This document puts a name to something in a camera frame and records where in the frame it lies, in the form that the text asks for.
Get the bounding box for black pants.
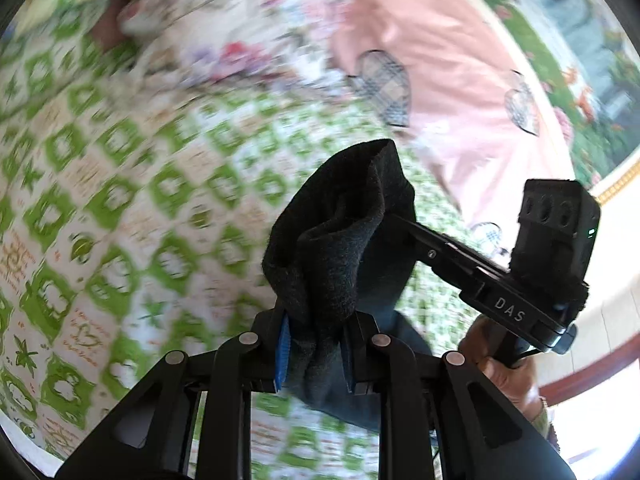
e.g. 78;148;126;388
262;139;431;431

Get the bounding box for right hand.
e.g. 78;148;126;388
458;315;544;422

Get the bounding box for green patterned bed sheet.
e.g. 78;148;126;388
0;0;501;480

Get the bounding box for landscape painting headboard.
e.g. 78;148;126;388
483;0;639;204

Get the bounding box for pink plaid-heart quilt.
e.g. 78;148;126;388
326;0;580;216

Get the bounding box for floral white cloth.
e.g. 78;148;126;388
118;0;352;91

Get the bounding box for wooden window frame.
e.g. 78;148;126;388
540;334;640;405

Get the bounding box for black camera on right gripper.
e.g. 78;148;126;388
509;179;601;325

